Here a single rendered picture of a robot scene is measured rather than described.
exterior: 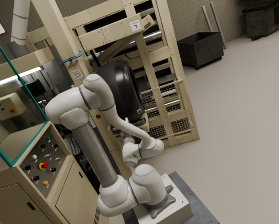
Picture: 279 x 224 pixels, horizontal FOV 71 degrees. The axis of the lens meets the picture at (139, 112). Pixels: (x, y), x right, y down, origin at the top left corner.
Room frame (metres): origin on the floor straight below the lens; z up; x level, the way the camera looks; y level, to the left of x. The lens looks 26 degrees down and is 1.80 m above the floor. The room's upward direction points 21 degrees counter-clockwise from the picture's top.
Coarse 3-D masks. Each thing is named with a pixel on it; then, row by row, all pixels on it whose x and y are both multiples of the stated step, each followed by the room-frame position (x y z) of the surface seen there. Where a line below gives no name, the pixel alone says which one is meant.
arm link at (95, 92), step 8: (88, 80) 0.91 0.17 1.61; (96, 80) 0.91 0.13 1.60; (104, 80) 0.97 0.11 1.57; (80, 88) 0.92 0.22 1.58; (88, 88) 0.90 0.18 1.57; (96, 88) 0.90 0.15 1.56; (104, 88) 0.91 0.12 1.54; (88, 96) 0.89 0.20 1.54; (96, 96) 0.90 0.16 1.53; (104, 96) 0.91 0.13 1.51; (112, 96) 0.95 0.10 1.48; (88, 104) 0.89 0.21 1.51; (96, 104) 0.90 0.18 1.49; (104, 104) 0.92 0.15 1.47; (112, 104) 0.95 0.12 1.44
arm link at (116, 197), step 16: (64, 96) 0.90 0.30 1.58; (80, 96) 0.89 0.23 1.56; (48, 112) 0.88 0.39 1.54; (64, 112) 0.87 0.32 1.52; (80, 112) 0.87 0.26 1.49; (80, 128) 0.87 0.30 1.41; (80, 144) 0.87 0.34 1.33; (96, 144) 0.87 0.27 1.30; (96, 160) 0.84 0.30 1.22; (112, 176) 0.84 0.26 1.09; (112, 192) 0.79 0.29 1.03; (128, 192) 0.81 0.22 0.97; (112, 208) 0.77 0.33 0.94; (128, 208) 0.77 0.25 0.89
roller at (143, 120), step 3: (135, 120) 1.67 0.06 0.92; (138, 120) 1.66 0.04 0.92; (141, 120) 1.65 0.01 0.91; (144, 120) 1.64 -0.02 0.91; (129, 123) 1.67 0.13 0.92; (132, 123) 1.66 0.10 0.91; (135, 123) 1.65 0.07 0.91; (138, 123) 1.65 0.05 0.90; (141, 123) 1.65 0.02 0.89; (114, 129) 1.68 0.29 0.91; (117, 129) 1.68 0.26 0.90
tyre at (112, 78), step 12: (120, 60) 1.79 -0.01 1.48; (96, 72) 1.78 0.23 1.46; (108, 72) 1.67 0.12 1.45; (120, 72) 1.62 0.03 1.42; (132, 72) 1.97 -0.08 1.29; (108, 84) 1.59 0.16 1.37; (120, 84) 1.55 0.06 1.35; (132, 84) 1.59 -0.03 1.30; (120, 96) 1.52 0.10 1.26; (132, 96) 1.53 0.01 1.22; (120, 108) 1.52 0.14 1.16; (132, 108) 1.52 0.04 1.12; (132, 120) 1.62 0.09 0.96
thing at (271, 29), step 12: (240, 0) 6.06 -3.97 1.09; (264, 0) 5.76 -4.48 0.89; (276, 0) 5.37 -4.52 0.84; (252, 12) 5.66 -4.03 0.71; (264, 12) 5.34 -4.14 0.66; (276, 12) 5.46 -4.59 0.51; (252, 24) 5.68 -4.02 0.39; (264, 24) 5.35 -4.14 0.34; (276, 24) 5.46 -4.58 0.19; (252, 36) 5.70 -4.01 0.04
